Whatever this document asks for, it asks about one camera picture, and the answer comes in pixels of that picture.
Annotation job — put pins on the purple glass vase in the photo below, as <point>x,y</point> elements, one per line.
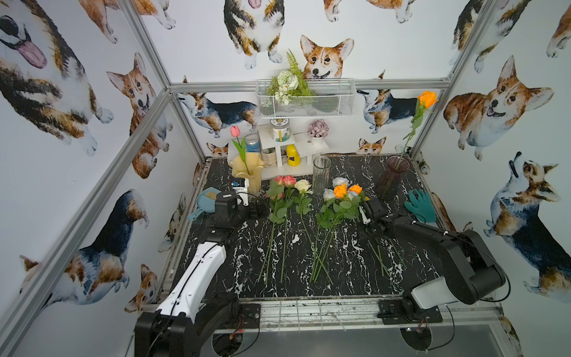
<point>387,186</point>

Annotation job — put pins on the teal dustpan with brush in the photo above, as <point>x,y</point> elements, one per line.
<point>205,203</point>

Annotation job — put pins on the cream rose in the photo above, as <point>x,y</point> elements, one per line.
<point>303,201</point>

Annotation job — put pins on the clear glass cylinder vase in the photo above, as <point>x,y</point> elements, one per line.
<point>321,174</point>

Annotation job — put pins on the yellow bottle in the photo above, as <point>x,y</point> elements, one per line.
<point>293,156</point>

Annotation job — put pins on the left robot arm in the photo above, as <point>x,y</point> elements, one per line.
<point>183,323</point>

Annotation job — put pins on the white green artificial bouquet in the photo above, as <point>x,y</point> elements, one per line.
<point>289,83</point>

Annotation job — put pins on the orange rose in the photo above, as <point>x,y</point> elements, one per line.
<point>341,207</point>
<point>356,189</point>
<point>424,102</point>

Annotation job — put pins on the pink tulip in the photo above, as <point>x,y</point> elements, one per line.
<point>240,146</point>

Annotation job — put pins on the white lidded jar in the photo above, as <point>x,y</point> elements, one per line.
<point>280,129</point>

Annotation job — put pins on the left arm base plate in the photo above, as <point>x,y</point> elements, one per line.
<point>245,316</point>

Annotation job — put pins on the yellow fluted vase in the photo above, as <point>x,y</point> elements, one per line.
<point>251,170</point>

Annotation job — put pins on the white rose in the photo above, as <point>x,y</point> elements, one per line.
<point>353,215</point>
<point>341,181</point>
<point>324,223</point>

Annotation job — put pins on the small pink potted flower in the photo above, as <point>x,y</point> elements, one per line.
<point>317,131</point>

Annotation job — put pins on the woven small jar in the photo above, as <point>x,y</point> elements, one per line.
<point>269,157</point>

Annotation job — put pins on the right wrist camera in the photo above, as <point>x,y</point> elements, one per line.
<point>364,217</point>

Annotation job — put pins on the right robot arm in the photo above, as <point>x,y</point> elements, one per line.
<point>470,272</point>

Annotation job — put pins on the teal rubber glove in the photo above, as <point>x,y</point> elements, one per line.
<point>419,204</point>

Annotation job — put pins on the white wire basket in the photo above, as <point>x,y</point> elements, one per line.
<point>330,98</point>

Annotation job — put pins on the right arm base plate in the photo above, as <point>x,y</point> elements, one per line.
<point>397,314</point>

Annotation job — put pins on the pink rose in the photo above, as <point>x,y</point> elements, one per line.
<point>274,184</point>
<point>277,217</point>
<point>289,183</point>

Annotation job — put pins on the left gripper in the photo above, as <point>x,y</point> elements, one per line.
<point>255,207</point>

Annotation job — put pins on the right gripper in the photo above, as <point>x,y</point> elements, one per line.
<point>367,230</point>

